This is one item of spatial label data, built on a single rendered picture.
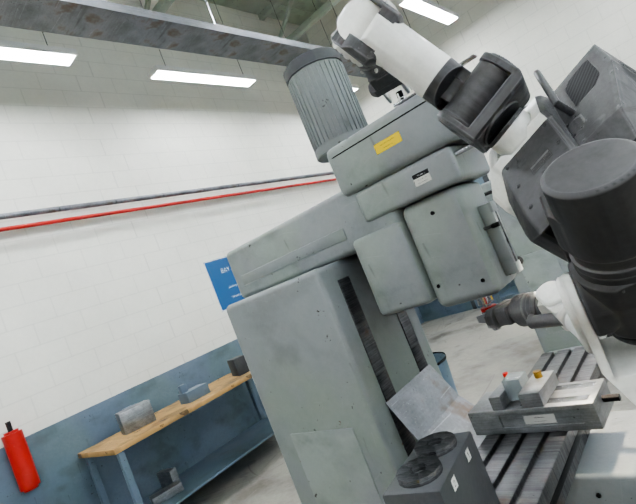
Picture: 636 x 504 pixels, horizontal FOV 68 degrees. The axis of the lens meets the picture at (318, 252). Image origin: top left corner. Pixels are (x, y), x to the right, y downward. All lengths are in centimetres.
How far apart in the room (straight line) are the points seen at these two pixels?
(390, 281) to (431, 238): 19
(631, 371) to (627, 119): 36
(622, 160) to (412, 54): 48
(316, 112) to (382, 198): 36
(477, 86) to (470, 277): 58
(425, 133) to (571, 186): 75
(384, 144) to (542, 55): 682
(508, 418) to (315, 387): 59
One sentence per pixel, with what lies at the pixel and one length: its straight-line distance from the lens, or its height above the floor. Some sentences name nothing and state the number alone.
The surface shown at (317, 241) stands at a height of 164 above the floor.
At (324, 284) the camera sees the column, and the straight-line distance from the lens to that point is 148.
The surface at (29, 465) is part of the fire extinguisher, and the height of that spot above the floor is 99.
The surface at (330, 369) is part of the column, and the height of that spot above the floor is 125.
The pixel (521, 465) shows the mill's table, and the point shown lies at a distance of 136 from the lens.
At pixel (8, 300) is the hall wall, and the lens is 508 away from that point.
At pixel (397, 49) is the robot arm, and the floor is 188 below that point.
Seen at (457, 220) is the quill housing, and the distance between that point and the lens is 135.
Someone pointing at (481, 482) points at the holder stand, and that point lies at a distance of 111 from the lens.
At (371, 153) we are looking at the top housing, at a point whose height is 181.
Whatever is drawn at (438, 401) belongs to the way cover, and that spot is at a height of 99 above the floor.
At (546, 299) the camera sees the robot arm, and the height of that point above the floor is 128.
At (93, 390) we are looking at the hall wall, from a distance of 515.
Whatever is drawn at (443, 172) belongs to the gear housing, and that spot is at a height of 167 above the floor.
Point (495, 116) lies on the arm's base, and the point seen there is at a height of 168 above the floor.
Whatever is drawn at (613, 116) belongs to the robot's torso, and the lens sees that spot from 86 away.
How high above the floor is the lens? 153
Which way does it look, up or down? 3 degrees up
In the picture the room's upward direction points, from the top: 22 degrees counter-clockwise
